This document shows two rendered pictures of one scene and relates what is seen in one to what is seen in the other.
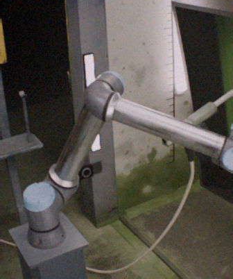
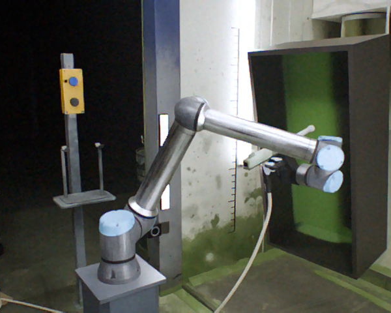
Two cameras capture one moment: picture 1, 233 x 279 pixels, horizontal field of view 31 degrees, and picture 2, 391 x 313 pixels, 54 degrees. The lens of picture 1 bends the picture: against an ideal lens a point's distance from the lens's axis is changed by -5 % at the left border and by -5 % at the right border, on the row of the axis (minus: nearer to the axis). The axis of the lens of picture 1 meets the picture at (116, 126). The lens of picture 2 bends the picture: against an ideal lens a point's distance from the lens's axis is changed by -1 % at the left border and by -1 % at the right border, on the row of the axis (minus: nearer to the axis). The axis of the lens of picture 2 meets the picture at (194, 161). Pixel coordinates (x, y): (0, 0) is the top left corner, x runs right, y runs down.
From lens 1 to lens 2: 0.55 m
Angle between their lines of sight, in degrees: 15
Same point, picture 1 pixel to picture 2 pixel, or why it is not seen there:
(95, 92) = (187, 102)
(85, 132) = (171, 153)
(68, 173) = (150, 199)
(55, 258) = (130, 293)
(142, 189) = (205, 256)
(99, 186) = (165, 248)
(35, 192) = (113, 217)
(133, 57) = not seen: hidden behind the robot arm
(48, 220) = (126, 248)
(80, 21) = (158, 81)
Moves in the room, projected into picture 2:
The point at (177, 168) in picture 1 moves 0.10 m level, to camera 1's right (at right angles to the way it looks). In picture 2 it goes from (237, 238) to (249, 238)
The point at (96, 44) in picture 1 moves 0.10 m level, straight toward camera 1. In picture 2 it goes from (170, 106) to (171, 107)
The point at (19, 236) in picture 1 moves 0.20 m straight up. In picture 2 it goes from (88, 274) to (85, 231)
